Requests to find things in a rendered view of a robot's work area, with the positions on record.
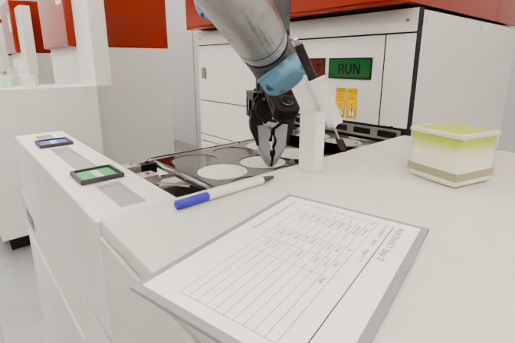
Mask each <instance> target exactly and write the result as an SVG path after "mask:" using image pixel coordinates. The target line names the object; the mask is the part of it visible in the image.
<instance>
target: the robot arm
mask: <svg viewBox="0 0 515 343"><path fill-rule="evenodd" d="M194 3H195V8H196V11H197V12H198V14H199V15H200V16H201V17H202V18H204V19H205V20H207V21H211V22H212V24H213V25H214V26H215V27H216V28H217V29H218V31H219V32H220V33H221V34H222V36H223V37H224V38H225V39H226V41H227V42H228V43H229V44H230V45H231V46H232V47H233V49H234V50H235V51H236V52H237V54H238V55H239V56H240V58H241V59H242V60H243V61H244V62H245V64H246V65H247V66H248V68H249V69H250V70H251V72H252V73H253V75H254V76H255V78H256V88H254V90H246V115H247V116H249V121H248V123H249V128H250V131H251V134H252V135H253V137H254V140H255V142H256V146H257V150H258V151H259V153H260V156H261V158H262V159H263V161H264V163H265V164H266V165H267V166H268V167H274V166H275V164H276V163H277V161H278V160H279V158H280V157H281V155H282V153H283V152H284V150H285V147H286V145H287V143H288V142H289V139H290V137H291V134H292V132H293V130H294V123H295V119H296V118H297V115H298V113H299V110H300V107H299V105H298V102H297V100H296V98H295V96H294V93H293V91H292V88H294V87H295V86H296V85H297V84H298V83H299V82H300V81H301V80H302V79H303V75H305V71H304V69H303V67H302V64H301V62H300V60H299V57H298V56H297V53H296V51H295V49H294V46H293V45H292V43H291V41H290V0H194ZM268 120H277V122H276V126H275V127H274V128H273V129H272V134H273V135H272V144H273V145H272V149H273V152H272V155H271V154H270V151H271V147H270V145H269V139H270V137H271V130H270V129H269V128H267V127H266V126H264V124H267V122H268ZM263 123H264V124H263Z"/></svg>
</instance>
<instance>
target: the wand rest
mask: <svg viewBox="0 0 515 343"><path fill-rule="evenodd" d="M303 81H304V83H305V85H306V88H307V90H308V93H309V94H310V97H311V99H312V101H313V104H314V106H315V108H316V110H313V109H306V110H301V111H300V145H299V169H303V170H305V171H308V172H312V173H315V172H319V171H322V170H323V150H324V133H325V126H328V128H330V127H332V128H336V126H337V125H338V124H340V123H342V122H343V121H342V118H341V115H340V112H339V110H338V108H337V106H336V103H335V100H334V98H333V95H332V93H331V90H330V87H329V85H328V83H327V81H326V78H325V75H323V76H321V77H318V78H316V79H314V80H311V81H309V80H308V78H307V75H306V74H305V75H303Z"/></svg>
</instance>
